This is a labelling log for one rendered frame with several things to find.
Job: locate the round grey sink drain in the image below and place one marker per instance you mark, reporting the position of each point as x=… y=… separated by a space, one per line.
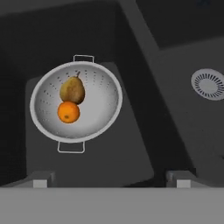
x=208 y=84

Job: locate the brown-green pear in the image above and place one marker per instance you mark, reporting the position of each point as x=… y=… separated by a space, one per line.
x=72 y=90

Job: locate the white metal colander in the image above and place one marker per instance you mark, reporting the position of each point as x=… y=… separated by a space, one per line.
x=96 y=110

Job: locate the dark grey double sink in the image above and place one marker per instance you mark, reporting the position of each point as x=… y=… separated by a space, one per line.
x=163 y=96

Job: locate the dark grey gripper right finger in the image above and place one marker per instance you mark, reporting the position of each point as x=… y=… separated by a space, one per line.
x=182 y=178

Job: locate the orange tangerine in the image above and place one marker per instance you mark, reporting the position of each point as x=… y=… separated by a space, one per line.
x=68 y=112

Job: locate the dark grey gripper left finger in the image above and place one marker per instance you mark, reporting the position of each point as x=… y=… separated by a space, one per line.
x=40 y=178

